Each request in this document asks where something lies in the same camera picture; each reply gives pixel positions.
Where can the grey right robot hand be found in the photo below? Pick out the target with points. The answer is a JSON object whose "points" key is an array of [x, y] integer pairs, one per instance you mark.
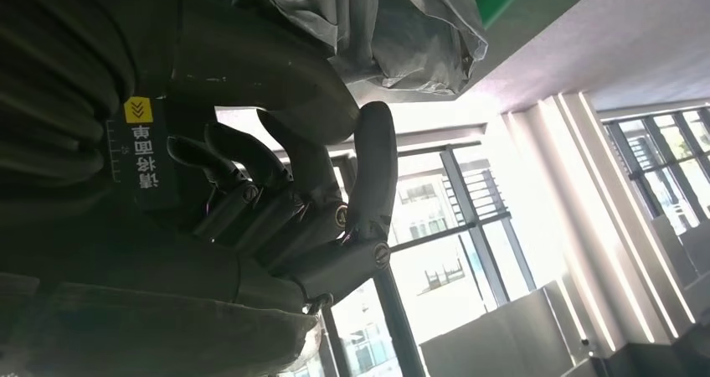
{"points": [[249, 63]]}

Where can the black and yellow label sticker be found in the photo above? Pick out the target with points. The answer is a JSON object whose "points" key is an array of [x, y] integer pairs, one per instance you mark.
{"points": [[144, 158]]}

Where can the white building pillar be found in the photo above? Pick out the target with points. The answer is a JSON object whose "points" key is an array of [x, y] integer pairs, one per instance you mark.
{"points": [[582, 197]]}

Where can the grey office partition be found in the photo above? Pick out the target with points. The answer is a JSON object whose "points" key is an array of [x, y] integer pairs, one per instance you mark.
{"points": [[682, 274], [499, 341]]}

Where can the black window frame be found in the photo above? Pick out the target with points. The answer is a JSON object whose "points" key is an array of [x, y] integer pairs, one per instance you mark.
{"points": [[396, 319], [633, 170]]}

